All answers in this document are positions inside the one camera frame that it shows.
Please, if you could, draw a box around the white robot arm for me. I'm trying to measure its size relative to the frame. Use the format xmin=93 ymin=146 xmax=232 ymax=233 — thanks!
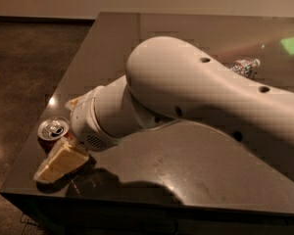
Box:
xmin=67 ymin=36 xmax=294 ymax=180

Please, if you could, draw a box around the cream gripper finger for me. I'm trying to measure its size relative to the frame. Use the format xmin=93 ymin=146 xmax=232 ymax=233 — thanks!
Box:
xmin=65 ymin=96 xmax=82 ymax=111
xmin=33 ymin=137 xmax=89 ymax=184

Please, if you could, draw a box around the red coca-cola can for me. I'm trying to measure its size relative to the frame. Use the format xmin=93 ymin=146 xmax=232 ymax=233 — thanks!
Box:
xmin=37 ymin=117 xmax=70 ymax=153

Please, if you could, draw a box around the dark table cabinet base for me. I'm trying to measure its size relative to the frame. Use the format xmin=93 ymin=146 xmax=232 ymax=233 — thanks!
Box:
xmin=2 ymin=192 xmax=294 ymax=235

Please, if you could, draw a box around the clear plastic water bottle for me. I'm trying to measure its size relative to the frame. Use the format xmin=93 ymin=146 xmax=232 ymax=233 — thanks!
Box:
xmin=229 ymin=58 xmax=261 ymax=79

